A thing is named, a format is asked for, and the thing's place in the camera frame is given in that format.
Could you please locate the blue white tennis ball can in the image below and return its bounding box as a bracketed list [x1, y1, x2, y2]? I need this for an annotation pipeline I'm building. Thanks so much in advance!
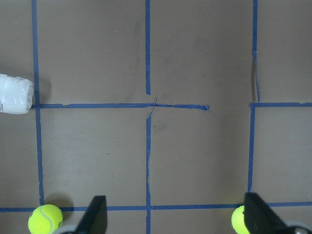
[0, 74, 34, 115]

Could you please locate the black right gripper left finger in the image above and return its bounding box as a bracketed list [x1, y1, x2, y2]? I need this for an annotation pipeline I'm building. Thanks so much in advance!
[55, 195, 108, 234]

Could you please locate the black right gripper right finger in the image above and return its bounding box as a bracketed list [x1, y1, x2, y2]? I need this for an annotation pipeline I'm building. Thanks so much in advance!
[244, 192, 312, 234]

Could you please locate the far yellow tennis ball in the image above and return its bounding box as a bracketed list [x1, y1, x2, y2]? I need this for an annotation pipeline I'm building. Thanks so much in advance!
[231, 205, 250, 234]

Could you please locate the right yellow tennis ball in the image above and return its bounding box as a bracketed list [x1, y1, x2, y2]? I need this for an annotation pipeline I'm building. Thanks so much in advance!
[28, 204, 63, 234]

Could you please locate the yellow tennis ball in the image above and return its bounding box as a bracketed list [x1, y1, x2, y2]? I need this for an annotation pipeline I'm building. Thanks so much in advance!
[231, 205, 250, 234]
[28, 204, 63, 234]

